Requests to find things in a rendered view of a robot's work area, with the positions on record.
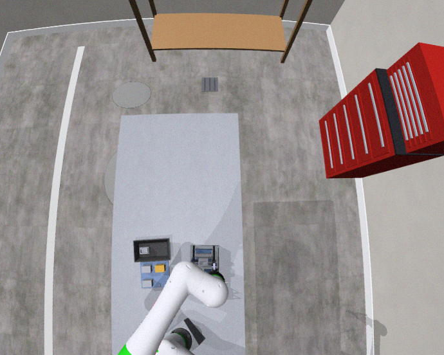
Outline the yellow rectangular block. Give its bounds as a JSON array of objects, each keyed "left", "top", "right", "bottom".
[{"left": 155, "top": 264, "right": 166, "bottom": 273}]

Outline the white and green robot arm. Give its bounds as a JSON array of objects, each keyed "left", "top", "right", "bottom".
[{"left": 118, "top": 261, "right": 228, "bottom": 355}]

